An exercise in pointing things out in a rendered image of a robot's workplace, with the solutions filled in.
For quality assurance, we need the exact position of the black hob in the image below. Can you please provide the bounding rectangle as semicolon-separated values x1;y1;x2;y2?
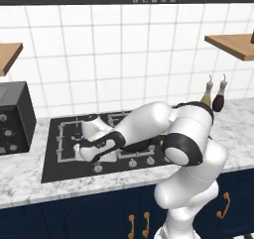
41;110;177;184

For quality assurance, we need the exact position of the dark vinegar bottle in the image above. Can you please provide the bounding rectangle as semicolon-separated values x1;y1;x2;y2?
211;73;229;114

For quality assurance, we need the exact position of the black toaster oven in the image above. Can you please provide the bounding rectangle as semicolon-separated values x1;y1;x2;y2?
0;80;37;157

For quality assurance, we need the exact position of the yellow oil bottle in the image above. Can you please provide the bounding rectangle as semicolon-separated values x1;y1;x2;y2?
199;73;214;109

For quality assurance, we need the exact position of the gold cupboard handle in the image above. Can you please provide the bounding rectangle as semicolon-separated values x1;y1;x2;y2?
215;191;231;220
142;211;151;239
128;214;136;239

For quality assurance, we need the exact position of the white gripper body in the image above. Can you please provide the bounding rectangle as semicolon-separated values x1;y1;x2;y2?
78;143;117;164

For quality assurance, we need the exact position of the wooden wall shelf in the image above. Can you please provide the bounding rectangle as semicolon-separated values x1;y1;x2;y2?
203;33;254;62
0;42;25;77

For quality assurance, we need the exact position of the navy cupboard door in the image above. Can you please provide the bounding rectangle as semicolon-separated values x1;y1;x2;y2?
138;184;171;239
194;168;254;239
63;194;141;239

